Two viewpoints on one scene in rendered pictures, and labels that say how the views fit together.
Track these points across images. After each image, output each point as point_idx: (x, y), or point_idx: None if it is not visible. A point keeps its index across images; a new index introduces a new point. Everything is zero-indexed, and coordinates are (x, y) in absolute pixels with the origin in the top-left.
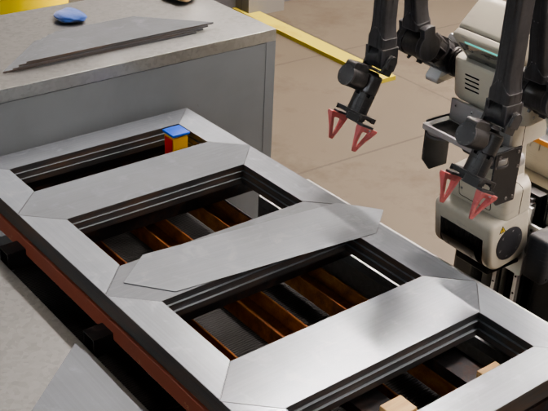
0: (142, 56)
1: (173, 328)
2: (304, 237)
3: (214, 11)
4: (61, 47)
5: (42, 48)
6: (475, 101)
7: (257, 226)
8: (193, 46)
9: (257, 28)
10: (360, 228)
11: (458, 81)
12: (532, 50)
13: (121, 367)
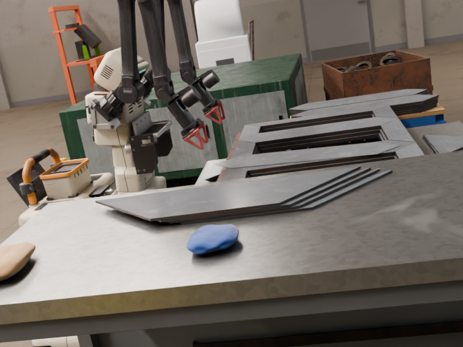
0: (228, 182)
1: (393, 132)
2: (278, 155)
3: (35, 235)
4: (302, 180)
5: (324, 180)
6: (132, 118)
7: (294, 161)
8: (160, 189)
9: (60, 206)
10: (244, 157)
11: (127, 112)
12: (164, 46)
13: None
